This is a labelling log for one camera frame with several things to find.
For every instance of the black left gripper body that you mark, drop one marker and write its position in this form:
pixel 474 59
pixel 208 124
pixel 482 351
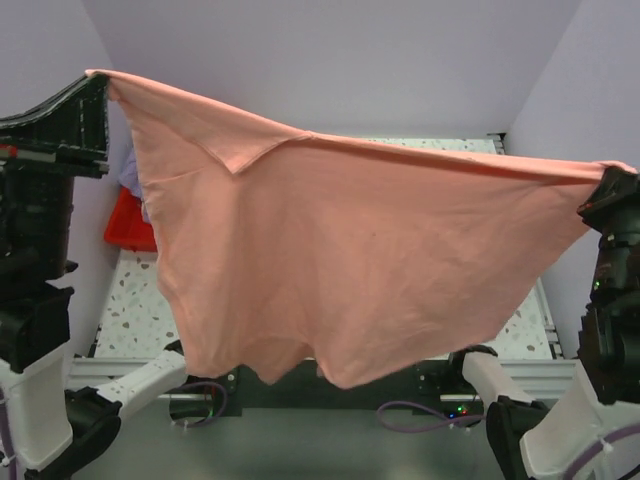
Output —
pixel 38 200

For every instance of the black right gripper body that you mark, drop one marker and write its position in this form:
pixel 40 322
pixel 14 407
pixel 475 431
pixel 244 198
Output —
pixel 620 224

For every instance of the salmon pink t shirt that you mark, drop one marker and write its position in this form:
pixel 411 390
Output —
pixel 276 244

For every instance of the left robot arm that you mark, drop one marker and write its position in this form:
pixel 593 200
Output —
pixel 48 431

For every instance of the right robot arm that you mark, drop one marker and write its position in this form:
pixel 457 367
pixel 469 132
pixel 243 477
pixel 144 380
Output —
pixel 601 405

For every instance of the lavender t shirt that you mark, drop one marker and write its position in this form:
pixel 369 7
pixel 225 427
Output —
pixel 129 179

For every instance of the red plastic bin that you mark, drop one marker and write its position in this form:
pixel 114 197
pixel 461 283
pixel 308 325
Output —
pixel 126 228

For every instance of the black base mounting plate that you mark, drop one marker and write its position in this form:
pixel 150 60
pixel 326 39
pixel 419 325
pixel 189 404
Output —
pixel 429 387

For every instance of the aluminium frame rail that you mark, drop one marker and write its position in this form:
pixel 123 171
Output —
pixel 136 324

